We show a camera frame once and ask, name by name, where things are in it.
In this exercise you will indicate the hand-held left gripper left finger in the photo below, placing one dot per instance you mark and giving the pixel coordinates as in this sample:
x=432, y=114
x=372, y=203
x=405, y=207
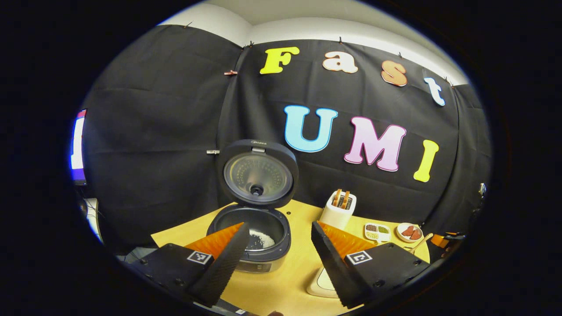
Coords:
x=224, y=267

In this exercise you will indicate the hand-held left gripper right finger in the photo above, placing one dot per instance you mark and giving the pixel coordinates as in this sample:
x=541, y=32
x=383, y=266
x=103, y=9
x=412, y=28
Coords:
x=333, y=267

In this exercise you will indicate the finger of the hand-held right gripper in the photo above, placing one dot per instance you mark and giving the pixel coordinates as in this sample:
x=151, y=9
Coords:
x=441, y=240

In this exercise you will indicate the black rice cooker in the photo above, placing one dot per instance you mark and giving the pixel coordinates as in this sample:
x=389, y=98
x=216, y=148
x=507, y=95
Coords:
x=259, y=175

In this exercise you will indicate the red meat slice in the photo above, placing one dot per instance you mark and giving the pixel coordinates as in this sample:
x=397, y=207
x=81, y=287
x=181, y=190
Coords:
x=416, y=235
x=407, y=231

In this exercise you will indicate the small white plate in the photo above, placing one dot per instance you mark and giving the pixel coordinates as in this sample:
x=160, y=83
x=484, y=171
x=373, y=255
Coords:
x=400, y=237

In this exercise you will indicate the white toaster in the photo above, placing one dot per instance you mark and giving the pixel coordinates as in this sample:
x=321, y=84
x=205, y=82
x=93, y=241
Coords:
x=336, y=217

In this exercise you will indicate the white divided dish of beans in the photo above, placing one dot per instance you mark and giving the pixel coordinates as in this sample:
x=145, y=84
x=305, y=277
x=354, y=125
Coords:
x=376, y=231

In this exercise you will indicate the bread slice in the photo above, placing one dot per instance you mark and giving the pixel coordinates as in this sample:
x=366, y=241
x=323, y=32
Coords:
x=345, y=199
x=336, y=197

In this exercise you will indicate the lit screen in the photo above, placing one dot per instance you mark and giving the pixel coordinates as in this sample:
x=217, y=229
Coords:
x=78, y=149

